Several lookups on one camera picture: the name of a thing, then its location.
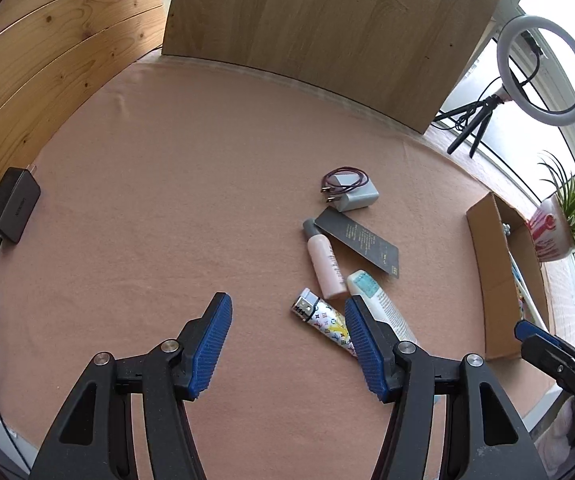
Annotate cardboard box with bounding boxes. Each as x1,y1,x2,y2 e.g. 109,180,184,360
466,192,551,360

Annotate black tripod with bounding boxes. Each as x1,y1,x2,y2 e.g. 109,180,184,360
433,93,504,158

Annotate red white flower pot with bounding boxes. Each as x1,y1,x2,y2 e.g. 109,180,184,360
527,195,575,263

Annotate white lotion bottle blue cap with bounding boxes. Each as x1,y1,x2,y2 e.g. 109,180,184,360
346,270,419,344

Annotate black printed card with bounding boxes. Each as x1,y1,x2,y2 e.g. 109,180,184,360
315,207,399,278

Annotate wooden headboard panel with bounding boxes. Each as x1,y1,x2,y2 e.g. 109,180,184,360
162,0,500,132

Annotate black power adapter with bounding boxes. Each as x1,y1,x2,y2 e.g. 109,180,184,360
0,167,41,244

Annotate white dotted tissue pack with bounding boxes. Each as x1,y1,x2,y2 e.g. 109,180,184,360
512,266,538,323

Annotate colourful patterned lighter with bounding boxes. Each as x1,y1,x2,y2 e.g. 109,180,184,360
291,288,357,356

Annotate grey ball neck massager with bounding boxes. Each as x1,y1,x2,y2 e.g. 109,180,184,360
509,252,548,332

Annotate white ring light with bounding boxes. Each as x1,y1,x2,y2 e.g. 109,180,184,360
495,14,575,127

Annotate purple cable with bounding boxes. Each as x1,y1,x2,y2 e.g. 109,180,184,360
320,167,372,195

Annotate white charger plug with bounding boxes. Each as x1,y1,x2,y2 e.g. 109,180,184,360
327,172,380,212

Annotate pink bottle grey cap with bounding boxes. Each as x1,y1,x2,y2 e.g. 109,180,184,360
303,219,348,300

